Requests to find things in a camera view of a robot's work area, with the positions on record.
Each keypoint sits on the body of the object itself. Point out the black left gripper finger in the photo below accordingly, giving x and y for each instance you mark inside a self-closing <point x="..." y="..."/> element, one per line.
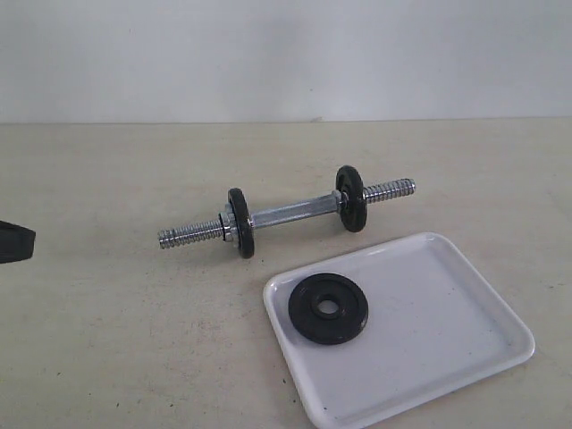
<point x="16" y="243"/>

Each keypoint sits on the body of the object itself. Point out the chrome threaded dumbbell bar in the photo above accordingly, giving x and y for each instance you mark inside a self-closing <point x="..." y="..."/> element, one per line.
<point x="313" y="207"/>

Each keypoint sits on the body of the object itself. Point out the black weight plate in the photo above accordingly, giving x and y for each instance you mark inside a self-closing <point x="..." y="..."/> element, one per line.
<point x="328" y="309"/>

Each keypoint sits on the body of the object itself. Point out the chrome collar nut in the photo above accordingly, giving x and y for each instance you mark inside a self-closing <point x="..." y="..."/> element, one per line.
<point x="228" y="222"/>

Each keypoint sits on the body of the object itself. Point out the black plate on bar left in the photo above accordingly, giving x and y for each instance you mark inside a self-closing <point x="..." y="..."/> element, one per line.
<point x="241" y="213"/>

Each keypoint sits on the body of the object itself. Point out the black plate on bar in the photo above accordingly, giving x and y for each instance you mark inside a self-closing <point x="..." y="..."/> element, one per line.
<point x="353" y="212"/>
<point x="241" y="213"/>

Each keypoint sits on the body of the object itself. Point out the black plate on bar right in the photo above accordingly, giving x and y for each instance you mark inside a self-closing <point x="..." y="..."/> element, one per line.
<point x="353" y="212"/>

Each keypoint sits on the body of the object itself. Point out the white rectangular tray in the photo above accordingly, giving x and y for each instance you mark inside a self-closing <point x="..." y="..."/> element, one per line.
<point x="435" y="325"/>

